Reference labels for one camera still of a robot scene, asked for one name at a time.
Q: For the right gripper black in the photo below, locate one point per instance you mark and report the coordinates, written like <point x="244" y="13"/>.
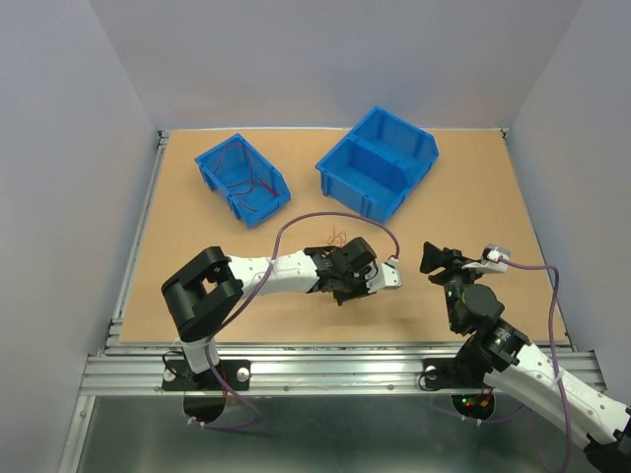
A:
<point x="433" y="256"/>

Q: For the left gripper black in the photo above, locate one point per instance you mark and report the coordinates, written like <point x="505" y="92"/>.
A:
<point x="361" y="292"/>

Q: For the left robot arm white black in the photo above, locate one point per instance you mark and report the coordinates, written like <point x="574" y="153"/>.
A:
<point x="202" y="294"/>

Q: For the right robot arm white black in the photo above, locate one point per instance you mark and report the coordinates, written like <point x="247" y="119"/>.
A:
<point x="497" y="355"/>

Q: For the large blue divided bin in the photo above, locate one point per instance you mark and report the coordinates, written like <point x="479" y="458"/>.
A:
<point x="377" y="164"/>

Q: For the small blue plastic bin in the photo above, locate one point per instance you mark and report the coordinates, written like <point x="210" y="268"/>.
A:
<point x="253" y="188"/>

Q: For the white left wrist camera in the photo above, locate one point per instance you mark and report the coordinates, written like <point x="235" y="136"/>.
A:
<point x="383" y="277"/>

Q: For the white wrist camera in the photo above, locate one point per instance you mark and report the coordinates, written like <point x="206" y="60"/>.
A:
<point x="493" y="260"/>
<point x="383" y="277"/>

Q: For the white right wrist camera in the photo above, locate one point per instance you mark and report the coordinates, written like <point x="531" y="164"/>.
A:
<point x="493" y="260"/>

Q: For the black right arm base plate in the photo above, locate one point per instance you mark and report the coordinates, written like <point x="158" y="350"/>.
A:
<point x="450" y="373"/>

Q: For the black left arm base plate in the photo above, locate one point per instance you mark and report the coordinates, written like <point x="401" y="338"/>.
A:
<point x="178" y="377"/>

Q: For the aluminium side frame rail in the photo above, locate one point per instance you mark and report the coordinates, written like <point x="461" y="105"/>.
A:
<point x="119" y="306"/>

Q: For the aluminium mounting rail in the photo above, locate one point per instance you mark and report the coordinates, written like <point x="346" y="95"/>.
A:
<point x="275" y="370"/>

